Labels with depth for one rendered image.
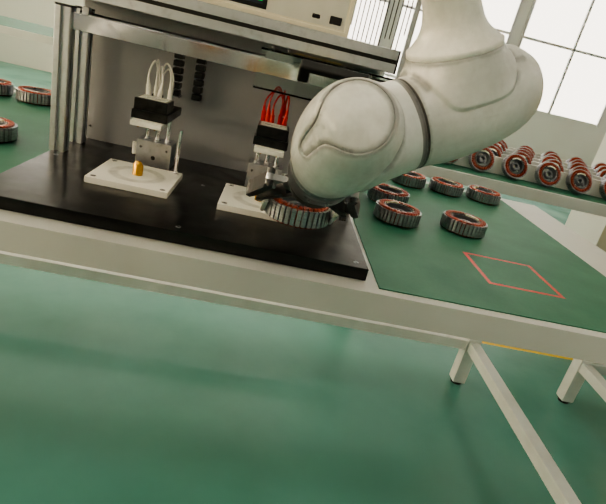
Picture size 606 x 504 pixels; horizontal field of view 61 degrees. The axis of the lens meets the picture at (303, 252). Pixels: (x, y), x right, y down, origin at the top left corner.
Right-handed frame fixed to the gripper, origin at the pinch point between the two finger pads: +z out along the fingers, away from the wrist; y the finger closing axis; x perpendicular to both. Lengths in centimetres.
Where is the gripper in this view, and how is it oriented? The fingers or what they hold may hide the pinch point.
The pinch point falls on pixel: (298, 207)
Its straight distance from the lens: 87.3
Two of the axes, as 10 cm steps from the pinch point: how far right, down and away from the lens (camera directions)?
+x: 1.7, -9.7, 1.5
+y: 9.7, 1.9, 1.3
